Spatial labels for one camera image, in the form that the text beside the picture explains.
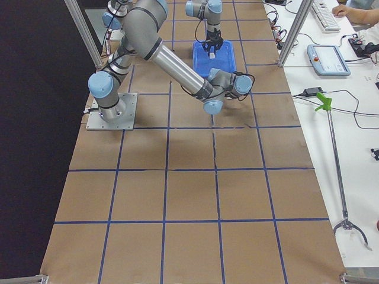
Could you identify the blue plastic tray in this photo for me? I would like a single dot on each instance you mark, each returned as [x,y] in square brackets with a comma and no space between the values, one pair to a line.
[224,59]

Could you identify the metal base plate, front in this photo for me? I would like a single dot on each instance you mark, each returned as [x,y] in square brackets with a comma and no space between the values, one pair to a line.
[120,117]

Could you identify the white keyboard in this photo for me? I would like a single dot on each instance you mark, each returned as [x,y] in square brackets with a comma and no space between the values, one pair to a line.
[324,17]

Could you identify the black power adapter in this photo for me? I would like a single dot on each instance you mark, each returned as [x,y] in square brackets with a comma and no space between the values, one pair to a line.
[309,92]

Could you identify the aluminium frame post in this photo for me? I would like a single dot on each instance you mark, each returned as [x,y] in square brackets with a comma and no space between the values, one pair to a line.
[84,31]
[294,31]

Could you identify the robot arm, viewer-right in front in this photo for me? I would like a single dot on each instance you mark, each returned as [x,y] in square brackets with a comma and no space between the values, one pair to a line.
[141,22]

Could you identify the person's hand at keyboard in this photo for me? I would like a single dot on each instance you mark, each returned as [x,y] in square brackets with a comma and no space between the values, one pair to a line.
[341,10]

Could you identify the black gripper, front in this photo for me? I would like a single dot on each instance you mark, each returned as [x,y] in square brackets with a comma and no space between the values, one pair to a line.
[213,36]

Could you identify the teach pendant tablet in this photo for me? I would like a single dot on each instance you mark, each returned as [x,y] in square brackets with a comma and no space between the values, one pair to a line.
[327,60]

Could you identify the aluminium frame post right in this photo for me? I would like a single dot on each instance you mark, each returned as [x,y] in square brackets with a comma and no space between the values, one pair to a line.
[294,31]

